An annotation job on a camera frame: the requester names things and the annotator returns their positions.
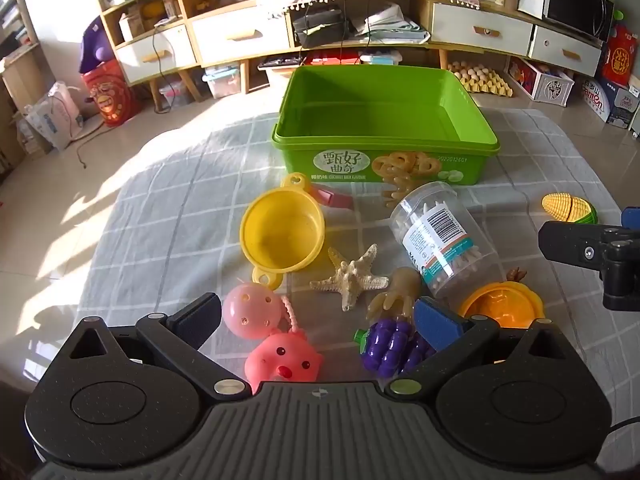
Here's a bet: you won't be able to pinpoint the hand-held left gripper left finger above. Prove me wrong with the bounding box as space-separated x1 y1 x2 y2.
69 293 252 403

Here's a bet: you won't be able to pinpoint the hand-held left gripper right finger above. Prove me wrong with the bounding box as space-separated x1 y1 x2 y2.
384 296 572 401

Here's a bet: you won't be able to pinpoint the toy corn cob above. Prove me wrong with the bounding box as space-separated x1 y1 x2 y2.
542 192 599 225

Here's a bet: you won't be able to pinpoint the pink and clear capsule ball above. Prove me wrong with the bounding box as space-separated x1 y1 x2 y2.
222 282 281 339

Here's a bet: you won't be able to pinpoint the tan toy antler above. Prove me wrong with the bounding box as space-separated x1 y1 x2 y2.
382 176 417 209
367 267 424 322

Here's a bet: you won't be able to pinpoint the purple toy grapes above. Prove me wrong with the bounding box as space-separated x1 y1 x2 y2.
354 317 437 379

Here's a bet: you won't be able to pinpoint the orange toy bowl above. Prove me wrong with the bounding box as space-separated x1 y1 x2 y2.
459 282 545 329

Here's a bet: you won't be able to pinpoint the clear cotton swab jar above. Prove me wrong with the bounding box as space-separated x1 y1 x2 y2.
389 182 504 299

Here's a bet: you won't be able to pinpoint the beaded cord loop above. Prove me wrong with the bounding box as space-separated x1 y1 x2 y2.
279 294 302 334

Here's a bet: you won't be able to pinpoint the pink pig toy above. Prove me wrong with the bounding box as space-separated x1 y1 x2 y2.
244 332 324 394

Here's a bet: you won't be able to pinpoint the beige starfish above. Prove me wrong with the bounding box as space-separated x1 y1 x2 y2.
309 243 390 312

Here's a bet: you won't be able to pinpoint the yellow toy pot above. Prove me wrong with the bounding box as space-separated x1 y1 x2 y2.
239 172 327 291

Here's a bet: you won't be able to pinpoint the pink plastic block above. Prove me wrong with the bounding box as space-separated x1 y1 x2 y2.
309 182 354 210

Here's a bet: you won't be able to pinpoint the green plastic box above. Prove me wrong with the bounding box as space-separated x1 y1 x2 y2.
272 65 501 187

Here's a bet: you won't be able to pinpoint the blue and red carton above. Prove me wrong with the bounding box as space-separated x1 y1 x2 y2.
579 77 640 132

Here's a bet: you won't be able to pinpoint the grey checked blanket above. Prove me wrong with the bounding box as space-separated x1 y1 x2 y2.
75 107 632 480

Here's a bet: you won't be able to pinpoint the white and red carton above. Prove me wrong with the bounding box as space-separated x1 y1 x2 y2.
507 54 576 107

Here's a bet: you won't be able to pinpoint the red gift box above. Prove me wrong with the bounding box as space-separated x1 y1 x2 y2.
599 22 640 89

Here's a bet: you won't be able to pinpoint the white cabinet drawer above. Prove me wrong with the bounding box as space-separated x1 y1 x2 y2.
527 25 604 79
190 7 291 69
116 25 199 86
430 2 534 59

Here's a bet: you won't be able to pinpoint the tray of eggs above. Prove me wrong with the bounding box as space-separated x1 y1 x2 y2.
447 59 515 99

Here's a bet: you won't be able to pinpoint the black microwave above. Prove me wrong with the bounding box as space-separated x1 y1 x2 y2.
542 0 615 44

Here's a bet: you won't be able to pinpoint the small clear storage bin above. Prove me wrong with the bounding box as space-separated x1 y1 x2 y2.
158 79 194 110

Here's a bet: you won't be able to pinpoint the clear bin with blue lid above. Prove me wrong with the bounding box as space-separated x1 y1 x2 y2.
202 62 246 100

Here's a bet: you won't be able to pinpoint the red printed bag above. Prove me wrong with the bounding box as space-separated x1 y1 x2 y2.
82 57 141 129

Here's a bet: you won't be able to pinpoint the white plastic bag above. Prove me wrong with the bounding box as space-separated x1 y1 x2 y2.
24 81 85 150

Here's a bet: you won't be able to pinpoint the clear bin with dark lid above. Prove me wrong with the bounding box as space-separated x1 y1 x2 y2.
257 57 304 91

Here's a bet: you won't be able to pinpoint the clear bin with blue contents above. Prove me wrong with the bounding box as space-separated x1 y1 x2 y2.
359 49 404 67

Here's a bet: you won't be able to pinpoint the pile of folded papers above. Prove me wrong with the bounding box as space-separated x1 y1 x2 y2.
347 2 431 45

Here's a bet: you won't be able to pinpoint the red storage box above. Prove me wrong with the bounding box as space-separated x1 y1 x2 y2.
304 49 361 67

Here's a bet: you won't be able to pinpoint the purple plush toy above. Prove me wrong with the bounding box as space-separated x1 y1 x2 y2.
78 14 119 74

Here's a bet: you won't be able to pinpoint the wooden side shelf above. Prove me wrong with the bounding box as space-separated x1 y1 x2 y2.
0 0 56 182

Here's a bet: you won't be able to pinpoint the small cardboard box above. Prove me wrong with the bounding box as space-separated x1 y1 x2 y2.
118 12 146 44

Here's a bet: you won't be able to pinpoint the black bag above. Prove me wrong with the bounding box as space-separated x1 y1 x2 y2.
292 9 349 49

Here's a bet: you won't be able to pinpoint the dark cord on floor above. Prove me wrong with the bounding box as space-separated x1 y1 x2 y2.
74 109 101 171

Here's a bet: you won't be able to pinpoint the thin dark shelf cable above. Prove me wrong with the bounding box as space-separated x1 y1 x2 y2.
151 17 174 112

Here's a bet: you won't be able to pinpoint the black cable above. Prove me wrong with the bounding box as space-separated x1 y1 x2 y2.
299 0 347 65
357 0 374 62

